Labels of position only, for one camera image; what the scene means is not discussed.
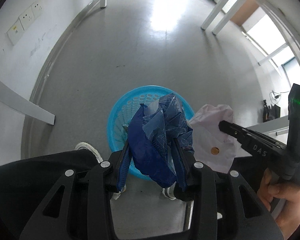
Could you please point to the white wall socket panel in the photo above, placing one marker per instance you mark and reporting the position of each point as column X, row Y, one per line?
column 24, row 21

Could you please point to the white left sneaker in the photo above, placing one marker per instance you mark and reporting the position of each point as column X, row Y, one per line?
column 87, row 146

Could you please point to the white right sneaker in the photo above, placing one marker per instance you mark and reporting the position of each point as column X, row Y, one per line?
column 169, row 192

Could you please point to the blue plastic waste basket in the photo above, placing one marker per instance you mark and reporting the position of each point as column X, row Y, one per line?
column 140, row 119

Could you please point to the blue plastic bag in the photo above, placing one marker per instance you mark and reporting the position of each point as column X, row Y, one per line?
column 157, row 139

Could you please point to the white sneaker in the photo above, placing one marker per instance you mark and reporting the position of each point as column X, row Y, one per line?
column 169, row 192
column 87, row 146

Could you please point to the pink white paper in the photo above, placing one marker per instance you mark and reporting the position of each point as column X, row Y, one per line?
column 211, row 146

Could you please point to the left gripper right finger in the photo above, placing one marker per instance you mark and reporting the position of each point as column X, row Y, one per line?
column 224, row 205

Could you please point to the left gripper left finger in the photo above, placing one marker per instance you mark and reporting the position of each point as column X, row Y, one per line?
column 49, row 220

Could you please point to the person's black trousers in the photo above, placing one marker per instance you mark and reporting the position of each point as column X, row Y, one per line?
column 25, row 183

